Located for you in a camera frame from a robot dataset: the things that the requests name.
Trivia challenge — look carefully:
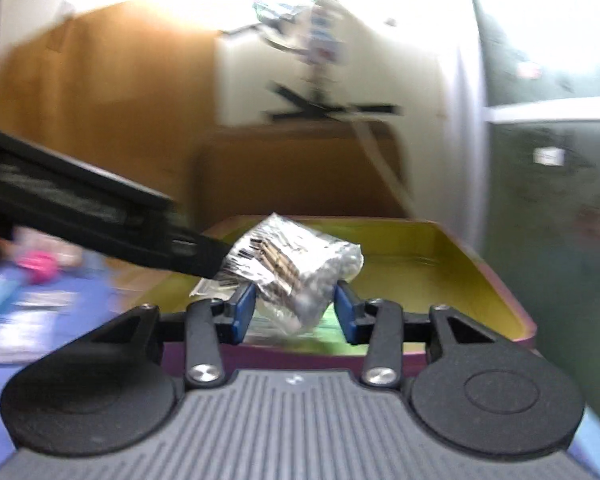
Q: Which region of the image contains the blue tablecloth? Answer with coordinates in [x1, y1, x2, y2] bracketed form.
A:
[0, 252, 117, 465]

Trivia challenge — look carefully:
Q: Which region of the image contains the clear bag of clothespins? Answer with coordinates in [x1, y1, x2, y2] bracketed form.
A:
[214, 214, 364, 335]

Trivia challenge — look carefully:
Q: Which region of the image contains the pink macaron biscuit tin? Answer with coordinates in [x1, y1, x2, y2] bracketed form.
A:
[162, 214, 538, 371]

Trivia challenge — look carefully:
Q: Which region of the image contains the pink yarn ball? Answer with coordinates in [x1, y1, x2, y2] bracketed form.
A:
[16, 250, 59, 285]

